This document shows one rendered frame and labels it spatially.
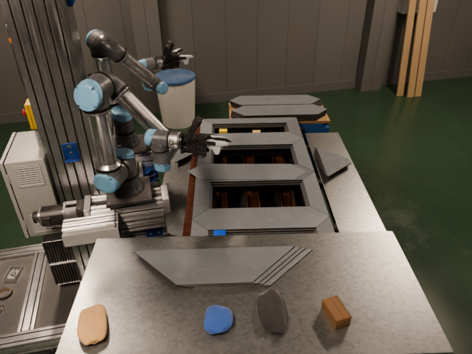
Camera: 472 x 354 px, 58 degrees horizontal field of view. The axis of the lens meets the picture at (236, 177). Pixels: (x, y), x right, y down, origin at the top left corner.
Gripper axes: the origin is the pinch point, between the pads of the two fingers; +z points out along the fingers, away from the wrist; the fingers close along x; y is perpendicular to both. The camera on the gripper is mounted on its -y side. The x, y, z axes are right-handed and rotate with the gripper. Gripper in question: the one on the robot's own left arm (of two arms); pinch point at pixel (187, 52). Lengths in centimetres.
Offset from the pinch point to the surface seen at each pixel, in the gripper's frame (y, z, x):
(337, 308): 11, -58, 181
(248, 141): 56, 25, 39
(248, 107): 61, 62, -3
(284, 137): 54, 49, 51
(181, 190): 73, -32, 41
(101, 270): 26, -113, 108
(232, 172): 53, -9, 63
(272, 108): 60, 76, 10
